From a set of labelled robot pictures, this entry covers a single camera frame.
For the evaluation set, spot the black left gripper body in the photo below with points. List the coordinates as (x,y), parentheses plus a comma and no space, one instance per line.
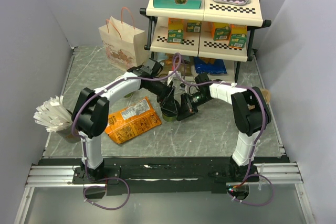
(163,93)

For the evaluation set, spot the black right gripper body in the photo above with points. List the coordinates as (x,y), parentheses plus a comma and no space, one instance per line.
(192,102)

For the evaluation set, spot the green paper coffee cup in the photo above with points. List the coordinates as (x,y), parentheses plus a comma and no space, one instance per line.
(129,95)
(169,118)

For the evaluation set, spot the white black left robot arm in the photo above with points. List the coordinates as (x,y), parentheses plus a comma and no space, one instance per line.
(90,115)

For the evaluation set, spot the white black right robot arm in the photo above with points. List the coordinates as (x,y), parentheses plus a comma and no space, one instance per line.
(251,115)

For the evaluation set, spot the brown chips bag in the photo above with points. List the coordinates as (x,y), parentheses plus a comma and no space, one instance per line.
(166,61)

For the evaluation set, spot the blue chips bag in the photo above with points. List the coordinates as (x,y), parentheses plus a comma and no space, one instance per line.
(209,66)

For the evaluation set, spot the orange chips bag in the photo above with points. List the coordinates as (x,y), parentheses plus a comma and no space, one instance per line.
(132,121)

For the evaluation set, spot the cream black three-tier shelf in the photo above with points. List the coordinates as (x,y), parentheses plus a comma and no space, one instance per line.
(201,44)

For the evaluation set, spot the white Cream Bear paper bag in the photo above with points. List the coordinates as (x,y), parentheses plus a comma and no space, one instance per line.
(124,43)

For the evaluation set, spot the orange green snack box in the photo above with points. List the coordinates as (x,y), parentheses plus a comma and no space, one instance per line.
(175,31)
(220,31)
(193,26)
(238,36)

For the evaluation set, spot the brown cardboard cup carrier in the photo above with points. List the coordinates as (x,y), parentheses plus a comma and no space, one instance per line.
(266,95)

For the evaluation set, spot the white paper straws bundle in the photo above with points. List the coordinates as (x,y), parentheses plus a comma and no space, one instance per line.
(53,115)

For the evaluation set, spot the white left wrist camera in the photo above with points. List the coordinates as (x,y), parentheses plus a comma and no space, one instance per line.
(173,75)

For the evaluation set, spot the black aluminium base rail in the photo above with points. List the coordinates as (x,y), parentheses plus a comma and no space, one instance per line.
(122,175)

